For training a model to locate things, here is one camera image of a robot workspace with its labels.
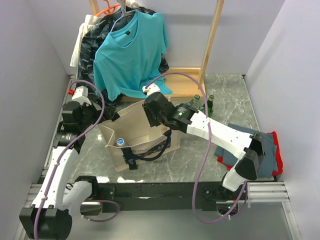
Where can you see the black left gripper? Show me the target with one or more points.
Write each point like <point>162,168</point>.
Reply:
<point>108,113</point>

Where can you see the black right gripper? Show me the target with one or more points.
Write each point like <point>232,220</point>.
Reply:
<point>153,122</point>

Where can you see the cream canvas tote bag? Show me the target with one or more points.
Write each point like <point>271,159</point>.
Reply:
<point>145,143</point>

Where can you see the green Perrier lemon bottle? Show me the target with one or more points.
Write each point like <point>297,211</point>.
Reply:
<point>210,105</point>

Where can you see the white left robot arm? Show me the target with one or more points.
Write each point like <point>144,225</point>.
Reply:
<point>51,213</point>

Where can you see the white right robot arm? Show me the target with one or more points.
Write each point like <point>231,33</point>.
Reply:
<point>249,149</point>

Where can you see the wooden clothes rack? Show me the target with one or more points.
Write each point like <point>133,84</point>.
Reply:
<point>185,82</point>

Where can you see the blue-cap water bottle labelled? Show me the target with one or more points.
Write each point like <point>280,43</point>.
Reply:
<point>120,142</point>

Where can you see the turquoise t-shirt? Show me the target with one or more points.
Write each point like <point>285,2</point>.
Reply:
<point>129,58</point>

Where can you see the dark leaf-print shirt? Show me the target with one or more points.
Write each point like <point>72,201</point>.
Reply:
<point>94,39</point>

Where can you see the cream hanging garment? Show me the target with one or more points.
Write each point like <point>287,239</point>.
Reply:
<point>89,22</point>

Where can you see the light blue clothes hanger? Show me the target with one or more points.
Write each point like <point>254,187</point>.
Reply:
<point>123,20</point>

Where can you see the orange clothes hanger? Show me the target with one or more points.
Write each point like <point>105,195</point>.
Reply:
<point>109,10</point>

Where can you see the folded grey-blue garment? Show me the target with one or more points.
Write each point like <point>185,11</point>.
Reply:
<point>247,168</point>

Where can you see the folded red garment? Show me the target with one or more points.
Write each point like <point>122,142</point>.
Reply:
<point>278,152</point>

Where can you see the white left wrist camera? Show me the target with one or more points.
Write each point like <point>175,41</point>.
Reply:
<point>80,95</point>

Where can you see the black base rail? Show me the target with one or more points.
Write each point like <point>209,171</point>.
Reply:
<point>156,196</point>

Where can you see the aluminium extrusion rail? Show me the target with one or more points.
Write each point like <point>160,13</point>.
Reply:
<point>267,192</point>

